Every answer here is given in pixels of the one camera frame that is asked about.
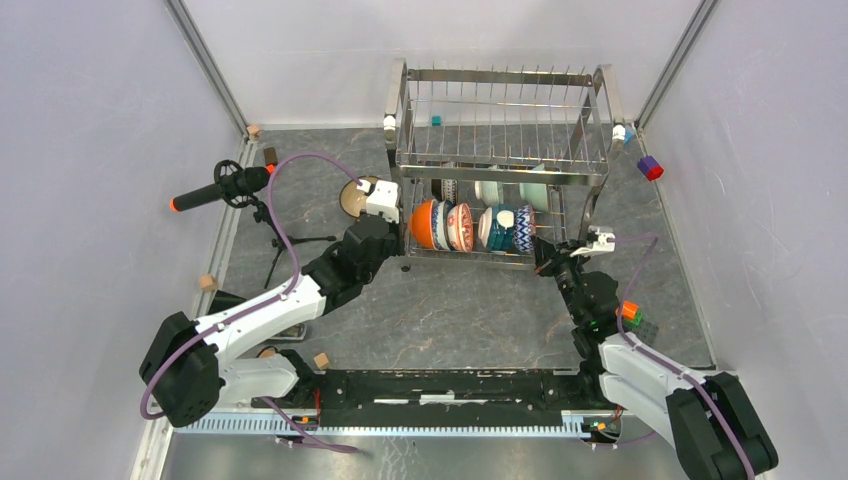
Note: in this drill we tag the light green ribbed bowl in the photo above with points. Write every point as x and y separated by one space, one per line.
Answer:
489 192

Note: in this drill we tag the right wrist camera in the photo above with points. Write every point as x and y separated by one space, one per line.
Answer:
600 240

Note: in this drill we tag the brown block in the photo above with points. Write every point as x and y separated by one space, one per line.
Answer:
270 156

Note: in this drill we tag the orange curved tube toy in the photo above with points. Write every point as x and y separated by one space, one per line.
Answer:
631 314

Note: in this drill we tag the orange bowl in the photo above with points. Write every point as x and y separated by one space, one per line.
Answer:
421 224

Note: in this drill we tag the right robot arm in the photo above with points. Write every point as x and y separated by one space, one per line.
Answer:
708 419

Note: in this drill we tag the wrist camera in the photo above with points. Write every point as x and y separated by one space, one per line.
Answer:
381 198
600 240

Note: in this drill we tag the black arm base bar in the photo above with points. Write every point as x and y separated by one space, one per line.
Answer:
444 398

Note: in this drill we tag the light green bowl front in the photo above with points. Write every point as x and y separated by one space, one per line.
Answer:
536 195

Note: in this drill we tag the wooden cube left rail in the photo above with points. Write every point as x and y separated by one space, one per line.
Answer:
208 283

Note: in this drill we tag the purple red block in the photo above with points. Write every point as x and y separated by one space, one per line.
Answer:
650 168

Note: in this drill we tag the red floral bowl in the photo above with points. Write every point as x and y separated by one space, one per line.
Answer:
460 228

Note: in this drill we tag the black microphone on tripod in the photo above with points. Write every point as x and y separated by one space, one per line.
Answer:
238 187

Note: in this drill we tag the blue white patterned bowl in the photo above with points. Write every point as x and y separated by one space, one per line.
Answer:
439 226

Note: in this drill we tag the wooden cube near base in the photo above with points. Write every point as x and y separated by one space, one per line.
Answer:
322 361

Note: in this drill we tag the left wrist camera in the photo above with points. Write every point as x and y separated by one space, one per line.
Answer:
381 198

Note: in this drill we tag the brown beige bowl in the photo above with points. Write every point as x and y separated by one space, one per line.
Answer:
354 195

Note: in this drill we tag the red white patterned bowl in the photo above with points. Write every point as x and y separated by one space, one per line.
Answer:
524 229

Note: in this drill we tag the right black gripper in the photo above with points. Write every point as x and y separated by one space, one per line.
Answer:
550 256

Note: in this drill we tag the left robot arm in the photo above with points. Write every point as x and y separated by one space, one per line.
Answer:
191 365

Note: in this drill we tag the steel dish rack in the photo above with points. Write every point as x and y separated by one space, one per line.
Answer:
561 128

